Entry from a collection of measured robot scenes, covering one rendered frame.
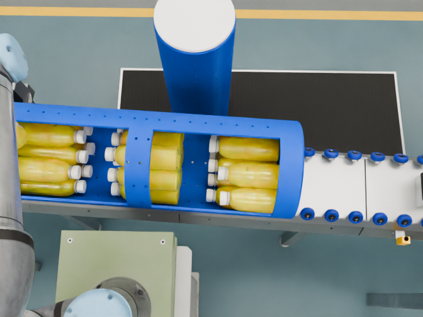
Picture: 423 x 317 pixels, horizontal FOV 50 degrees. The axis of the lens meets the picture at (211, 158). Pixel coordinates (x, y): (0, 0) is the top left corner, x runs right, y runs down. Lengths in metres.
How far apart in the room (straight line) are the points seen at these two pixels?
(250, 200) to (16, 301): 0.83
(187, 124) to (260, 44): 1.60
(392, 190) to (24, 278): 1.26
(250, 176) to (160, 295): 0.40
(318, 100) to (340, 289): 0.98
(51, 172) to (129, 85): 1.24
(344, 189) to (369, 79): 1.18
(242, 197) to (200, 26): 0.63
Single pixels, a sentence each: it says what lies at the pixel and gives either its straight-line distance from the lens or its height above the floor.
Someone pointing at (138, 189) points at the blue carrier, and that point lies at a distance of 1.23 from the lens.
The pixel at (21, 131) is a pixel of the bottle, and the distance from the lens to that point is 1.24.
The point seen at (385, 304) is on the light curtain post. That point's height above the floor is 0.25.
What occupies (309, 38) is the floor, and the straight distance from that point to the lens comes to 2.84.
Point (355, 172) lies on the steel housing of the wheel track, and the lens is 1.56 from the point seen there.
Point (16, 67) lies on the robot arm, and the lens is 0.75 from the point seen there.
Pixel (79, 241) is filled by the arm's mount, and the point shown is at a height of 1.27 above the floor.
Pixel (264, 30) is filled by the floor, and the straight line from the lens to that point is 2.83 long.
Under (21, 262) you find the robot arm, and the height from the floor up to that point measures 1.85.
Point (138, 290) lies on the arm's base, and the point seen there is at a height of 1.29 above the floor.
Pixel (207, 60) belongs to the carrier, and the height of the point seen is 0.97.
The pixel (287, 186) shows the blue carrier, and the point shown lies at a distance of 1.20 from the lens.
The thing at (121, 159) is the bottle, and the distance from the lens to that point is 1.27.
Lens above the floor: 2.36
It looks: 73 degrees down
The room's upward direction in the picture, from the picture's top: straight up
